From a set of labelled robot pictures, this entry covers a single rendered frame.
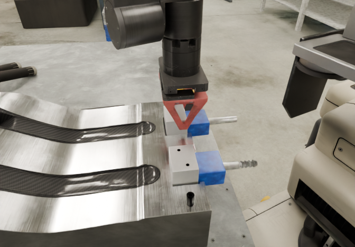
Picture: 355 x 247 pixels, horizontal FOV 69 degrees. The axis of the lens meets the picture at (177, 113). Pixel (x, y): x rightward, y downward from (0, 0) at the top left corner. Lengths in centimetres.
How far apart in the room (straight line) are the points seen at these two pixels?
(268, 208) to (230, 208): 69
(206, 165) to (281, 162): 139
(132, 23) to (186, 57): 9
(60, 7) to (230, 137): 321
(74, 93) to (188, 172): 51
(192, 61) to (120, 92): 41
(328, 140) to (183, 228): 34
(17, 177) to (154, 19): 28
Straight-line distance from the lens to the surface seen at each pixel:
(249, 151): 176
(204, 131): 45
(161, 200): 35
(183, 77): 38
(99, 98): 74
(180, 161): 36
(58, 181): 42
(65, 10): 427
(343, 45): 46
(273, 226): 110
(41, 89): 85
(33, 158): 44
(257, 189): 156
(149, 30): 33
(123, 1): 32
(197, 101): 38
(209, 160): 38
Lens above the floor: 118
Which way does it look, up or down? 36 degrees down
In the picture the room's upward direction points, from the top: straight up
